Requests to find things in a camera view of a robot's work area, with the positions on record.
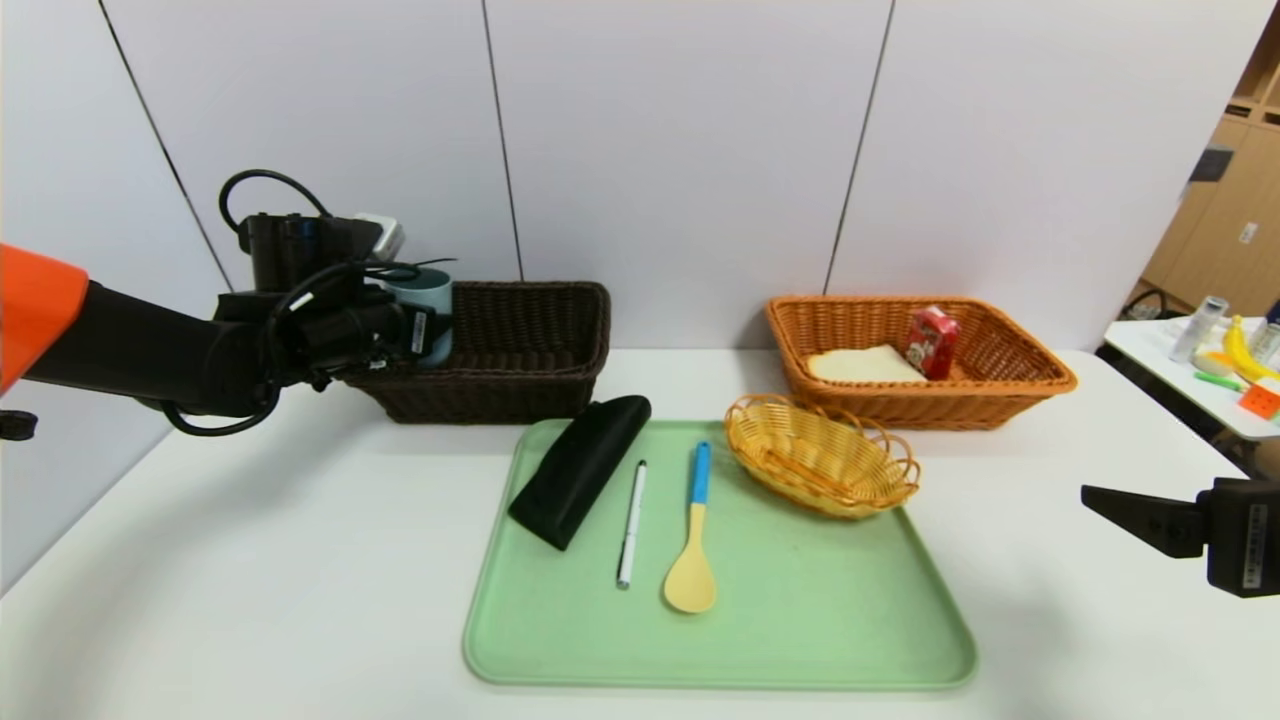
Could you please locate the small yellow oval wicker basket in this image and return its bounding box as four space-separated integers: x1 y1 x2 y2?
724 393 922 520

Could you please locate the yellow banana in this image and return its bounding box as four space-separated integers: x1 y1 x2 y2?
1221 316 1280 384

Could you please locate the black soft case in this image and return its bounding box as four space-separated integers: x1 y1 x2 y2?
507 395 652 552

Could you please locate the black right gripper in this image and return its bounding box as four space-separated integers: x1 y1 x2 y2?
1080 476 1280 599

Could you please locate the yellow spoon with blue handle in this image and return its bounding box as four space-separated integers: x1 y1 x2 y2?
662 442 718 615

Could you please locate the black left camera cable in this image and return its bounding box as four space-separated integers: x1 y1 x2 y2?
218 168 336 236

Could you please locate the clear plastic bottle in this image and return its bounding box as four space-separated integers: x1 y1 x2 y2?
1167 297 1228 366

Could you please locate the white pen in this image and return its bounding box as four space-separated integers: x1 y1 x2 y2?
616 460 648 589

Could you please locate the wooden cabinet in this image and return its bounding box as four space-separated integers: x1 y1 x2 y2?
1137 5 1280 321

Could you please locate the red milk carton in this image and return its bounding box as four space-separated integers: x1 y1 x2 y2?
904 305 961 381

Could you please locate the white side table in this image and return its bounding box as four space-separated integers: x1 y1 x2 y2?
1101 318 1280 443

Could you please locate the blue-grey plastic cup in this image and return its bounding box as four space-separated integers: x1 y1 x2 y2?
385 268 454 369

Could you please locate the light green plastic tray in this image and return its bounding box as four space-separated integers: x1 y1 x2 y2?
462 418 978 691

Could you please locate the slice of toast bread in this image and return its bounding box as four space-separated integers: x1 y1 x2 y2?
806 344 929 385

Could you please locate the orange wicker basket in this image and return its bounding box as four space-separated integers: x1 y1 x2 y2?
765 296 1079 432

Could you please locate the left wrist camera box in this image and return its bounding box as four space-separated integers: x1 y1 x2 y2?
238 212 406 293

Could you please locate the dark brown wicker basket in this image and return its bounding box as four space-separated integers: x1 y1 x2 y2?
340 281 612 425

